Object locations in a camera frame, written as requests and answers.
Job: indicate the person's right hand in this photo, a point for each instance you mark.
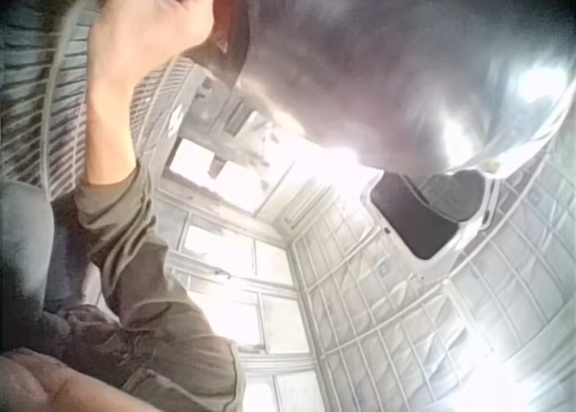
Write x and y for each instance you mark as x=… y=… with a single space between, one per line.
x=139 y=38

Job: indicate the dark shiny plastic sheet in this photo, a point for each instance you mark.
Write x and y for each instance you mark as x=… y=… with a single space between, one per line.
x=360 y=70

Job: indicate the white slatted plastic basket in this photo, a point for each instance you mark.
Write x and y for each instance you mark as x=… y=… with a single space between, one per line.
x=40 y=92

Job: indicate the person's legs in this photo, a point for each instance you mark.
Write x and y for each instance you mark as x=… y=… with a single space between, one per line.
x=24 y=250

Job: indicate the white grid plastic crate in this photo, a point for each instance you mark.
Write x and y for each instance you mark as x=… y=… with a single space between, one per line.
x=405 y=322

